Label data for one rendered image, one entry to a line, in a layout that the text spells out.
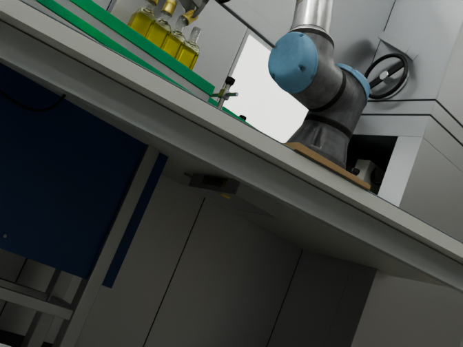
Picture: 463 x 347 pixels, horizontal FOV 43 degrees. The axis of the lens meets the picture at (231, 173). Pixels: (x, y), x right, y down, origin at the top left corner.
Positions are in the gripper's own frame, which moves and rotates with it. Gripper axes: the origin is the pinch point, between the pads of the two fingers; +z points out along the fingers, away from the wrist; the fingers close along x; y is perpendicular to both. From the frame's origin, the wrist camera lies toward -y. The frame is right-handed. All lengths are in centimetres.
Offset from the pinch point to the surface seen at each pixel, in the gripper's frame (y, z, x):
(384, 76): -91, -32, 0
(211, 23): -13.8, -8.0, -11.5
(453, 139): -115, -16, 24
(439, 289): -137, 40, 25
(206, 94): -6.9, 23.7, 13.8
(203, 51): -15.3, 2.4, -11.5
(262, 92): -44.7, 1.5, -11.4
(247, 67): -34.3, -2.7, -11.5
